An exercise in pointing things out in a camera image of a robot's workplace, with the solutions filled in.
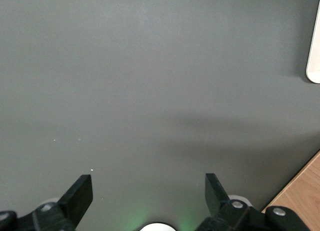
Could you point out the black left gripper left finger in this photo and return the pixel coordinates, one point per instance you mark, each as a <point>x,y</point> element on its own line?
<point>75,201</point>

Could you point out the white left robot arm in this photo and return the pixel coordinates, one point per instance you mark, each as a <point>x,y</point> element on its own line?
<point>157,227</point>

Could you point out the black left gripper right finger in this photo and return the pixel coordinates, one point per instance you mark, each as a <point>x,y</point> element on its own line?
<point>217,201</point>

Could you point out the wooden two-drawer cabinet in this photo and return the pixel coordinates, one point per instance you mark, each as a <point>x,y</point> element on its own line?
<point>305,191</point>

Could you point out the white rectangular plastic tray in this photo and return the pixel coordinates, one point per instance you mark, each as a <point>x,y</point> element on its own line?
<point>315,53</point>

